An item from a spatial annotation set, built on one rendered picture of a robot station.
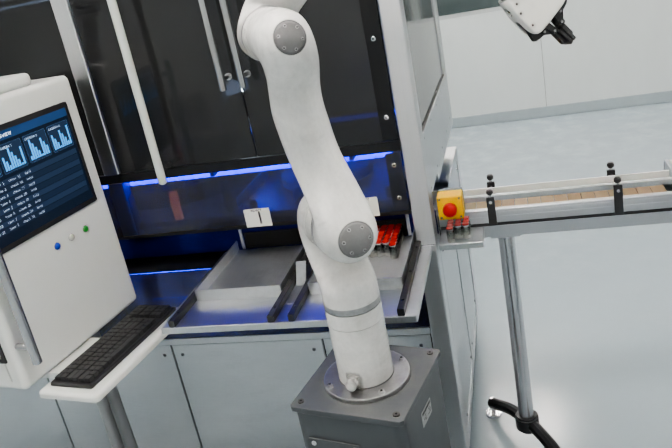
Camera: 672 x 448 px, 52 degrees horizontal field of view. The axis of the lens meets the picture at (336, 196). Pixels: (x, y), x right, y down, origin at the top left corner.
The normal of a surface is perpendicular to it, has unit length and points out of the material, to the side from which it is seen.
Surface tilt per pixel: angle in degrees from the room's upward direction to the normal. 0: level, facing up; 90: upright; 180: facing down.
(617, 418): 0
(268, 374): 90
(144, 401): 90
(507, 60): 90
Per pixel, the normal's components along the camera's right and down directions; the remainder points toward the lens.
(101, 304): 0.92, -0.04
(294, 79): 0.43, 0.77
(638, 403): -0.18, -0.93
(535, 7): 0.23, 0.15
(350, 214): 0.20, -0.18
